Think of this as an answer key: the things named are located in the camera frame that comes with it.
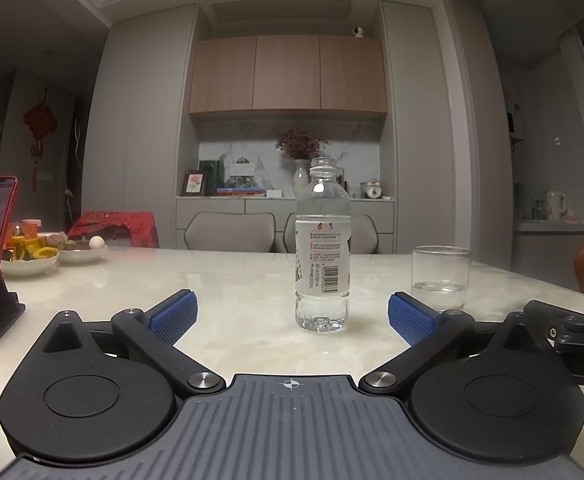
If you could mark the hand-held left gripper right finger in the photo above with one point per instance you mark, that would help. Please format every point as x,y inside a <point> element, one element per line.
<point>411,315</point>

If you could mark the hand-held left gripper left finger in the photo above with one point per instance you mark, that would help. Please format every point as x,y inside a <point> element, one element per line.
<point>174,312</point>

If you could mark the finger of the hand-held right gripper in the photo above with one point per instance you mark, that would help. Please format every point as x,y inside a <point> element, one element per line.
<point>556,322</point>

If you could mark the clear drinking glass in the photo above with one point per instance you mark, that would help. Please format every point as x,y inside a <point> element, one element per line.
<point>440,275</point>

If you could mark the clear plastic water bottle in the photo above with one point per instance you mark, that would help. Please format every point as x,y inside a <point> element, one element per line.
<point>322,260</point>

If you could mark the white kettle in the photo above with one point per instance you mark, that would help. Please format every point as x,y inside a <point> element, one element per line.
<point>555,205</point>

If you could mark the red patterned cloth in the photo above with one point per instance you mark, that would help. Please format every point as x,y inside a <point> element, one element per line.
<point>122,227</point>

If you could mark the white egg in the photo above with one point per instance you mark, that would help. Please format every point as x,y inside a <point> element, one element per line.
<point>97,243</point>

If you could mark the white plate of food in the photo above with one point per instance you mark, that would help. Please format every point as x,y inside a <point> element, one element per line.
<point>79,254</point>

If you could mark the small alarm clock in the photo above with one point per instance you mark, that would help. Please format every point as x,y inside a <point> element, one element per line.
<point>374,190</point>

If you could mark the stack of books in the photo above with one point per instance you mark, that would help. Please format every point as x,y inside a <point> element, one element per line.
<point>239,191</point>

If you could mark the dark green box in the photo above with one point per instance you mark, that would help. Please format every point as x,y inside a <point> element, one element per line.
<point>211,176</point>

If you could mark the white photo box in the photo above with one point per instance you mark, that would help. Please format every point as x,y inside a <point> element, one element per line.
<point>241,175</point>

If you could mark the white bowl of fruit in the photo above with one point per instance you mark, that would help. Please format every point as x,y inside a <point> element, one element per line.
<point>29,262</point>

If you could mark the orange cup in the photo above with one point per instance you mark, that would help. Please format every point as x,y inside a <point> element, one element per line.
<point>32,229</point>

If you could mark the white vase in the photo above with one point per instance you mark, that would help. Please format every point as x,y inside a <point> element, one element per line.
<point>301,177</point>

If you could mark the small picture frame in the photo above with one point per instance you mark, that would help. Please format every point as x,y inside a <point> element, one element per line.
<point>194,183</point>

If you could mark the red knot wall ornament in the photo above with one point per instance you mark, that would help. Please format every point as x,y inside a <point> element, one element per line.
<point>39,120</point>

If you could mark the wooden wall cabinet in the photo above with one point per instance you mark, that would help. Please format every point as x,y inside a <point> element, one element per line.
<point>287,75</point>

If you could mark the white security camera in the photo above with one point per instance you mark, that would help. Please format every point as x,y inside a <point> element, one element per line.
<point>357,32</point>

